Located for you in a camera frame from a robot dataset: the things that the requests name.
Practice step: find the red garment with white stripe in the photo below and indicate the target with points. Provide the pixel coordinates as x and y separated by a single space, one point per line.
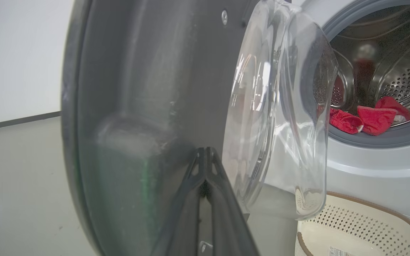
376 119

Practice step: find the cream perforated basket brown rim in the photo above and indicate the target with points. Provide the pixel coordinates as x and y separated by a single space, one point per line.
361 227

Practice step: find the paper product label sticker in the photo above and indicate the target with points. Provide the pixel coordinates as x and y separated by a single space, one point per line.
338 251

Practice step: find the stainless steel washing machine drum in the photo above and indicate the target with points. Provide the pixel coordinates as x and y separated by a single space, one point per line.
404 71

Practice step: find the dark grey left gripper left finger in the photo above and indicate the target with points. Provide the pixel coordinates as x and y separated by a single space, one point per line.
182 220

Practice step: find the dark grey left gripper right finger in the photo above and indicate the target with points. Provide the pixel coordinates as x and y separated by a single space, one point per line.
226 220

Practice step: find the dark washing machine door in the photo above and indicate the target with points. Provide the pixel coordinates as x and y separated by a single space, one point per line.
137 89

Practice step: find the white front-load washing machine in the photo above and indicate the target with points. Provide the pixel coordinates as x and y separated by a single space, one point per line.
368 170

